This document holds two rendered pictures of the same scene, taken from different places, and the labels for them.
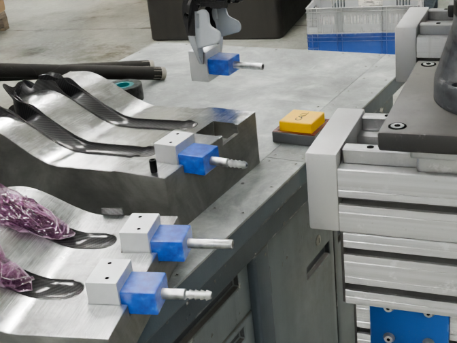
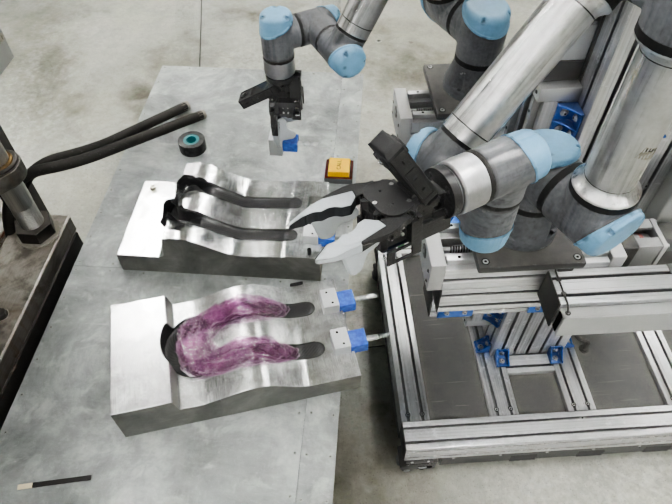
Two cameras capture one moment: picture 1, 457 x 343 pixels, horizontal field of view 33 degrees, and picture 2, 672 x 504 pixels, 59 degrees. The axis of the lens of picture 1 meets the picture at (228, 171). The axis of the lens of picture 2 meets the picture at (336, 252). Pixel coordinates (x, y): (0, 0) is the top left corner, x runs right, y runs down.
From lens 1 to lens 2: 0.83 m
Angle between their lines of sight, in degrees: 34
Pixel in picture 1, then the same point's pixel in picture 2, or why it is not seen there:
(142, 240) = (336, 308)
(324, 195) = (437, 279)
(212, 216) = not seen: hidden behind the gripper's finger
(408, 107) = not seen: hidden behind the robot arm
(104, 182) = (276, 261)
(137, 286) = (357, 341)
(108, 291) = (346, 349)
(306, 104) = (322, 139)
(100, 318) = (347, 363)
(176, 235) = (349, 298)
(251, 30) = not seen: outside the picture
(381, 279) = (456, 302)
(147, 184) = (307, 261)
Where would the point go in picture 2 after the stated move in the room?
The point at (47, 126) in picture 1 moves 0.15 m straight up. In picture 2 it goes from (213, 224) to (202, 180)
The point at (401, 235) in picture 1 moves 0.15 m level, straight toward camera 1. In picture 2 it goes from (470, 288) to (497, 345)
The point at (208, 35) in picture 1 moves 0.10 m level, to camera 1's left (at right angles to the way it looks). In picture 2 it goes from (286, 133) to (250, 145)
